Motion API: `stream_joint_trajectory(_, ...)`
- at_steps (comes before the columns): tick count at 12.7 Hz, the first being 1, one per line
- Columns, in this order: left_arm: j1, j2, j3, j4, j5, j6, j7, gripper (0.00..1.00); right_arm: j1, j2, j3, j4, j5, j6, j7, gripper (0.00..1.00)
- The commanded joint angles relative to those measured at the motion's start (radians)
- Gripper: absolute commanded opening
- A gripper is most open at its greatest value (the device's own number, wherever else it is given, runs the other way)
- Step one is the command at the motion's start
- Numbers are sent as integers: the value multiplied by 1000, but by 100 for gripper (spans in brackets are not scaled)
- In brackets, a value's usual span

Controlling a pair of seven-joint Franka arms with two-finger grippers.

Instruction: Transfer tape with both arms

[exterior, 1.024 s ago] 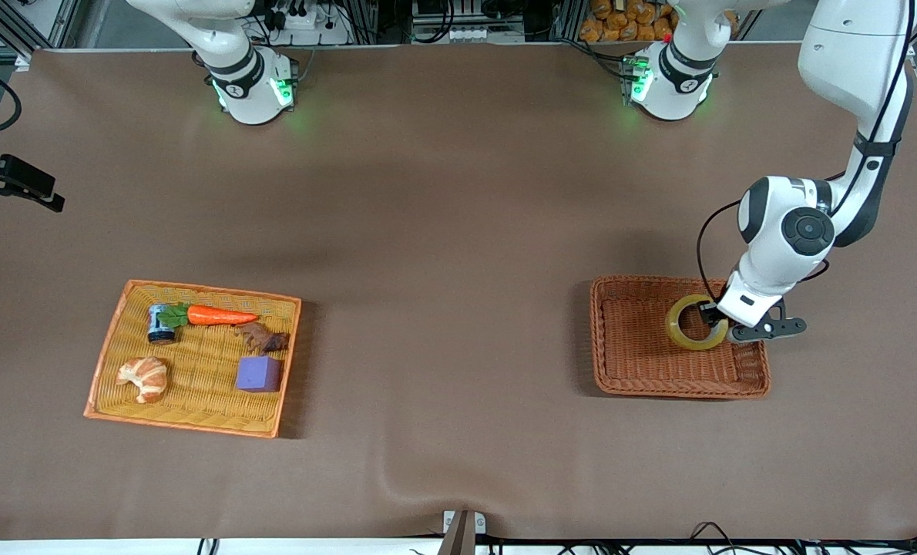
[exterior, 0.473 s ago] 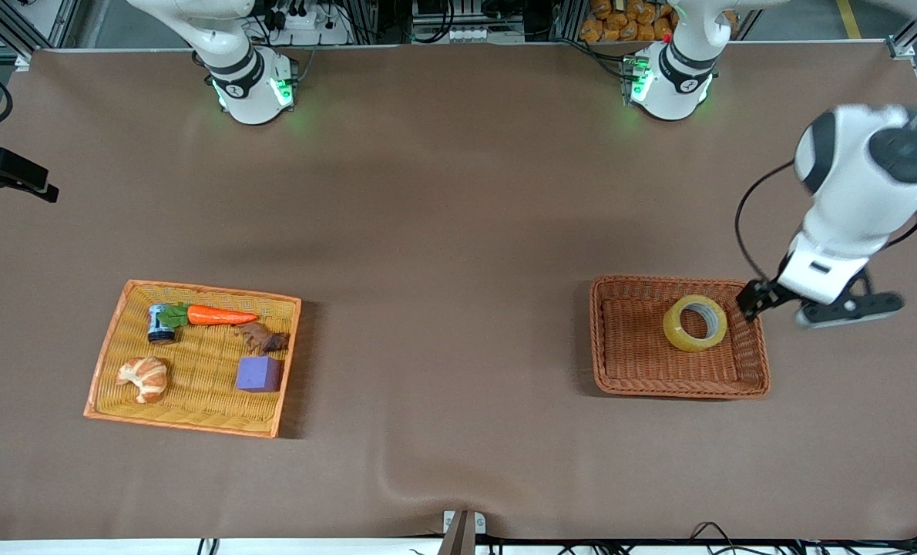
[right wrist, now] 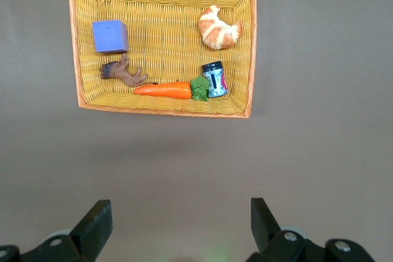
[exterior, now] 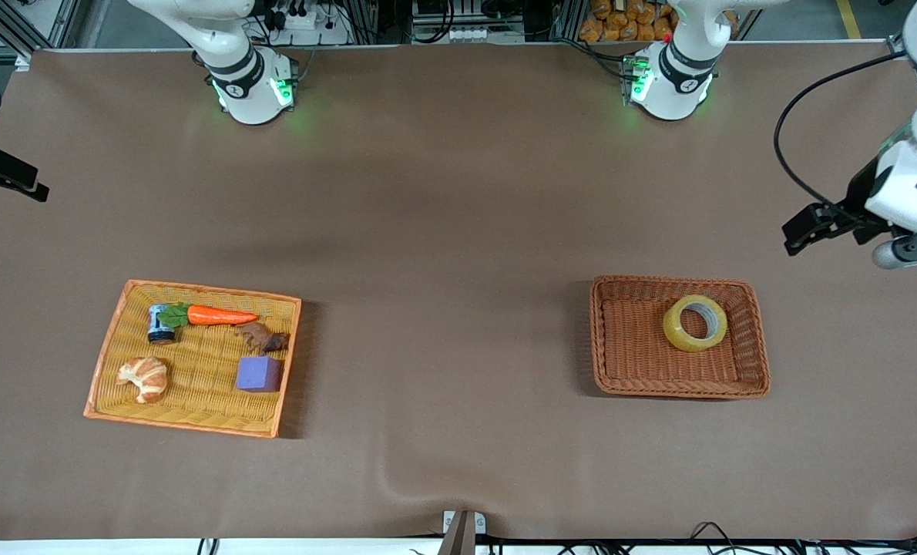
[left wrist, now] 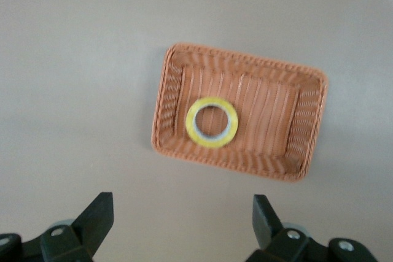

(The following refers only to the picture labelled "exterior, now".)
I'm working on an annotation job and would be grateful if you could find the yellow clear tape roll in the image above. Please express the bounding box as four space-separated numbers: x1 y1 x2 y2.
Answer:
663 294 729 353

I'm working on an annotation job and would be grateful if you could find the small blue can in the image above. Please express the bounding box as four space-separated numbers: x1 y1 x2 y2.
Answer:
147 304 177 345

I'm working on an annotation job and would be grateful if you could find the brown wicker basket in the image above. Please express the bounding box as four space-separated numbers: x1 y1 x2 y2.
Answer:
589 275 771 400

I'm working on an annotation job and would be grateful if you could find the toy croissant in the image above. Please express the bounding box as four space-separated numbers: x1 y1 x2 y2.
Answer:
116 356 170 405

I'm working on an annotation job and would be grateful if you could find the orange toy carrot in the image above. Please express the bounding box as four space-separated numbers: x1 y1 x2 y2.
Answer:
156 302 260 330

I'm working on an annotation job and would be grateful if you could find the brown toy animal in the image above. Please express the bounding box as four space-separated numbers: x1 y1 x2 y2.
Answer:
235 321 291 356

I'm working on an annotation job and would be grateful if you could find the orange-rimmed yellow wicker tray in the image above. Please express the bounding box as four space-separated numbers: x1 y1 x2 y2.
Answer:
83 279 303 439

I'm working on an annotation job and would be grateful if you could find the pile of orange buns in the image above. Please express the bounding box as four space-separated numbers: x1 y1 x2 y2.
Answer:
579 0 737 44

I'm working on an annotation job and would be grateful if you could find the purple foam cube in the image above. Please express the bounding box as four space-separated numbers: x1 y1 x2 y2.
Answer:
235 355 284 395

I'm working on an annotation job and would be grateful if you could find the white power strip with plugs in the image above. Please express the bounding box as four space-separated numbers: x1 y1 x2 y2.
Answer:
270 0 351 45

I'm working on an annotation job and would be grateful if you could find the brown table cover sheet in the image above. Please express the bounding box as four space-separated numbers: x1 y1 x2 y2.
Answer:
0 42 917 540

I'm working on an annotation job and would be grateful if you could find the long white power strip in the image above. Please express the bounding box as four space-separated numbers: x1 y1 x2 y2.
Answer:
430 27 526 44

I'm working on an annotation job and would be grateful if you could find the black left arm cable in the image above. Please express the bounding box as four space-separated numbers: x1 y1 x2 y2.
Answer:
774 50 910 210

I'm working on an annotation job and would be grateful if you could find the black cable bundle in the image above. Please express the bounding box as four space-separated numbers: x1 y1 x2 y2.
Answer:
686 522 917 555

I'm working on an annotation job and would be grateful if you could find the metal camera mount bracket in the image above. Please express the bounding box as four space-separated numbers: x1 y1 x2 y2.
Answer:
437 509 489 555

